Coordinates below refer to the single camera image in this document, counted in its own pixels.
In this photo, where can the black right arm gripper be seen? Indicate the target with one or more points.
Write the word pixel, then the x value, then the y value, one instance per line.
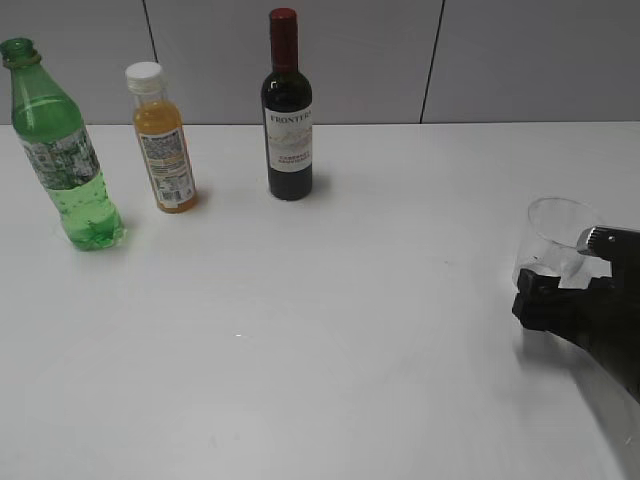
pixel 602 320

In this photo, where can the transparent plastic cup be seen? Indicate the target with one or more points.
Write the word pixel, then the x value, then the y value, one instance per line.
pixel 548 243

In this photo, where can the green sprite bottle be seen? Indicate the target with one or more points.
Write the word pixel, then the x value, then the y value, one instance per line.
pixel 53 135

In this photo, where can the dark red wine bottle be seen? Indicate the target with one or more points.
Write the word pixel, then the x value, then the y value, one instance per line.
pixel 286 97

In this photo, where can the orange juice bottle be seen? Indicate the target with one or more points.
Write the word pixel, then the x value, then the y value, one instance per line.
pixel 159 131

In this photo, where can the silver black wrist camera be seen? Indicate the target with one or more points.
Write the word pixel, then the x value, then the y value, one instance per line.
pixel 618 246

